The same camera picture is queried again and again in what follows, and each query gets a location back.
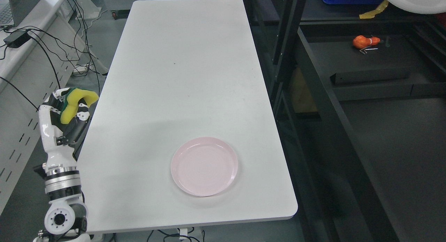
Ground white power strip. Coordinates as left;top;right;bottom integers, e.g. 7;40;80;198
72;64;91;75

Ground pink round plate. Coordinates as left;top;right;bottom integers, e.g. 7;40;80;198
170;137;239;197

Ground black power adapter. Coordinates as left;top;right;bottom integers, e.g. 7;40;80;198
3;30;31;48

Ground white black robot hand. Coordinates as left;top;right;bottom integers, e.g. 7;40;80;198
38;87;91;172

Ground white rectangular table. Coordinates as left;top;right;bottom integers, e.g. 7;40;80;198
78;0;298;233

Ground white perforated side desk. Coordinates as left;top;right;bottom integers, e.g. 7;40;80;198
0;0;85;211

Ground grey laptop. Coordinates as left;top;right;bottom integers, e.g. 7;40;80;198
0;0;40;28

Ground white cloth bag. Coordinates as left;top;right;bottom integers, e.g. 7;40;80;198
388;0;446;15

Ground orange plastic toy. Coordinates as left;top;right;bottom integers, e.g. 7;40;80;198
352;35;381;49

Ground green yellow sponge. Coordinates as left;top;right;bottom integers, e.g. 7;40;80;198
60;88;99;124

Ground black metal shelf rack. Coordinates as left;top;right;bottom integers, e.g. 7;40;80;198
244;0;445;242

